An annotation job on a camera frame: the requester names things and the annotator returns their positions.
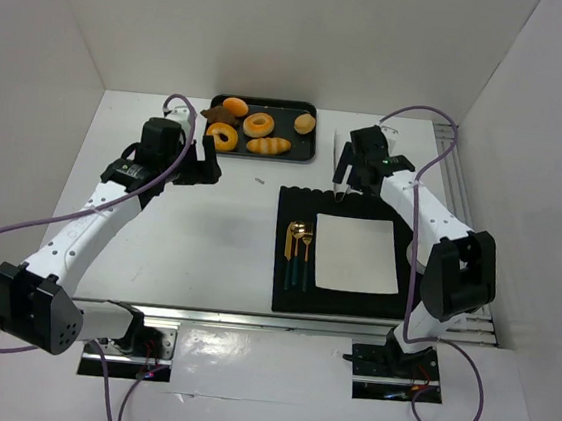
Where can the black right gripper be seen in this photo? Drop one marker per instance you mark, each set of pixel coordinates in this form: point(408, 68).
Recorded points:
point(353, 173)

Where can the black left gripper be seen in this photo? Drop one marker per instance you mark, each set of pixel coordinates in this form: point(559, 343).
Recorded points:
point(197, 172)

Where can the metal serving tongs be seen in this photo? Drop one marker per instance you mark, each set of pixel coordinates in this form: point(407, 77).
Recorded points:
point(340, 190)

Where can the orange ring donut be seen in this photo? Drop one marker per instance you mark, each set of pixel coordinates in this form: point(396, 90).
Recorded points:
point(225, 136)

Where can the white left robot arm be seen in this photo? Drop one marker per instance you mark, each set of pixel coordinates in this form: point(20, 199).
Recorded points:
point(36, 297)

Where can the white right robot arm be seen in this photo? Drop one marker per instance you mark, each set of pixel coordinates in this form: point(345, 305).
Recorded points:
point(452, 267)

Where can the black bread tray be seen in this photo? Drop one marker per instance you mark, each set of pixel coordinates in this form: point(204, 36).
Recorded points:
point(284, 113)

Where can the brown chocolate bread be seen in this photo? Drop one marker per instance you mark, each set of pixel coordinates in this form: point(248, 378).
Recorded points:
point(219, 114)

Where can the striped oblong bread loaf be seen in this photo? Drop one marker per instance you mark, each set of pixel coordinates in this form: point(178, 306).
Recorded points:
point(268, 146)

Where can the black placemat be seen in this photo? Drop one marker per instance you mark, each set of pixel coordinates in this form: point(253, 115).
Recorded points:
point(304, 204)

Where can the small round tan bun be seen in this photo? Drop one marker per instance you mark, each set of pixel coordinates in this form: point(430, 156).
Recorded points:
point(304, 124)

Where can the round orange bun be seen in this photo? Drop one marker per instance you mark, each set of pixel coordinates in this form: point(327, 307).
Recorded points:
point(236, 106)

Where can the white square plate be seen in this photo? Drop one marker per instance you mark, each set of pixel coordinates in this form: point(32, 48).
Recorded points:
point(355, 255)

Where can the white soup bowl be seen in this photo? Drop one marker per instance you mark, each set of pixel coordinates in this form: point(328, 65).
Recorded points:
point(422, 257)

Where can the glazed ring donut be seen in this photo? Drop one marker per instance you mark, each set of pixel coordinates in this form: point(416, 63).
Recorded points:
point(258, 125)

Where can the gold spoon green handle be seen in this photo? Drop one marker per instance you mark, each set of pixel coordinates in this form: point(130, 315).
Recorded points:
point(298, 231)

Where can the gold fork green handle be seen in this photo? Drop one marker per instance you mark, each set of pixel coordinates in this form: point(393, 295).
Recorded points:
point(307, 238)

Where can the gold knife green handle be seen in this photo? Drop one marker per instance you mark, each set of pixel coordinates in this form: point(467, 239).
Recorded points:
point(287, 255)

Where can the aluminium table rail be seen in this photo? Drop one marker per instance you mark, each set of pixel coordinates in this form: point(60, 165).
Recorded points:
point(267, 322)

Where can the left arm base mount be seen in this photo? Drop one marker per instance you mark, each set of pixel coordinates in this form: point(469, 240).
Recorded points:
point(152, 353)

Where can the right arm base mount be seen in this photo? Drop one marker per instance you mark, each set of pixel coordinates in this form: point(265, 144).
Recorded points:
point(373, 377)

